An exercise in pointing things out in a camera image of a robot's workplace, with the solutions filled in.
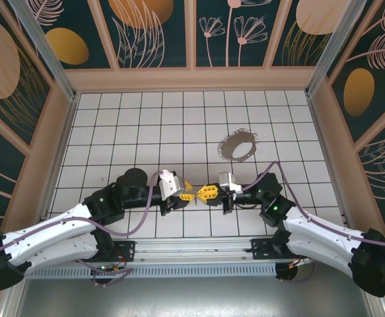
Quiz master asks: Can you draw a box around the small green circuit board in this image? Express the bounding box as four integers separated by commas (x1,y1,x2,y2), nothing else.
91,263,129,275

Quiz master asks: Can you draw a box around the grey metal sheet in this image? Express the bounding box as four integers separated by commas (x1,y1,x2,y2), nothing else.
0,275,385,317

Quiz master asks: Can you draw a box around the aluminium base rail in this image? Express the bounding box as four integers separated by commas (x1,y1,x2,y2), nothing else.
112,238,281,264

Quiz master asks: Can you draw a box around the white slotted cable duct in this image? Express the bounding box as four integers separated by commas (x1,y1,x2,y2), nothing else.
23,262,279,280

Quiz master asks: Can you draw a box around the white orange wire bundle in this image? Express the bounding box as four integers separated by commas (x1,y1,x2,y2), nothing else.
289,256,312,269

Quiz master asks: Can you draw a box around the short purple cable loop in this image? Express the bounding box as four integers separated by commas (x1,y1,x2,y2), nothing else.
276,256,317,285
91,267,135,288

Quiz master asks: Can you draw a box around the aluminium frame post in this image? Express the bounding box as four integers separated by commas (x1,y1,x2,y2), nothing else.
306,0,368,97
9,0,81,102

